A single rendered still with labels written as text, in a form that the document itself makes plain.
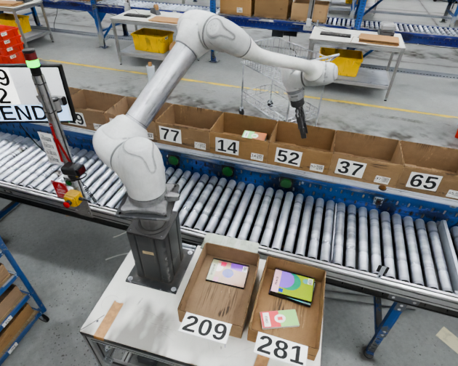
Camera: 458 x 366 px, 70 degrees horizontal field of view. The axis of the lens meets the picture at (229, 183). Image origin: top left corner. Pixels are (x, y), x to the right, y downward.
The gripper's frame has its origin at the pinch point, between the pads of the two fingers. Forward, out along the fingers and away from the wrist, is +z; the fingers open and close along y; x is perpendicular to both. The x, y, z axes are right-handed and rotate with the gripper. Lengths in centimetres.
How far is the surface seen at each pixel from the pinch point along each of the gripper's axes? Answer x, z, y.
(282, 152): -15.6, 12.7, 0.4
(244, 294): -23, 35, 88
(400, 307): 43, 78, 59
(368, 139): 33, 27, -29
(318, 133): 2.5, 18.3, -28.6
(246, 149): -38.1, 7.6, 0.2
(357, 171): 26.1, 31.2, 0.4
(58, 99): -102, -63, 53
